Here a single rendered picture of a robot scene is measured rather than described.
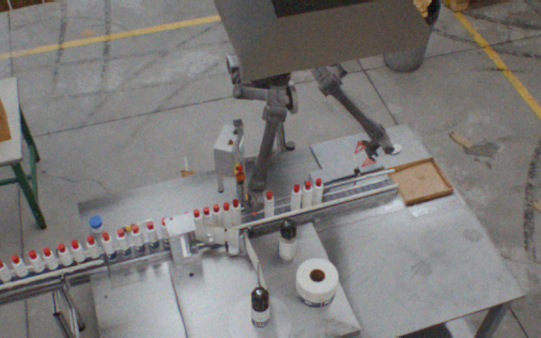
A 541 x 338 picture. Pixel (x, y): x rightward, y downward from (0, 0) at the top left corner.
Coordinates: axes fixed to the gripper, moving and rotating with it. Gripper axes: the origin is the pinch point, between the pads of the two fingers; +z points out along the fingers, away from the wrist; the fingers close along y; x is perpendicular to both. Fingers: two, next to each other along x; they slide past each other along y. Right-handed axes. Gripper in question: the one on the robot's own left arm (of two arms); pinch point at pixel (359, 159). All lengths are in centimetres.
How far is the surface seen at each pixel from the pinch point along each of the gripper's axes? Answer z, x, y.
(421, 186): 0, 54, 4
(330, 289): 36, -22, 61
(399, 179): 6.3, 46.2, -4.3
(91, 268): 116, -96, 6
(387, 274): 27, 19, 52
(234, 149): 20, -71, 0
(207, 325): 85, -59, 54
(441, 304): 15, 34, 77
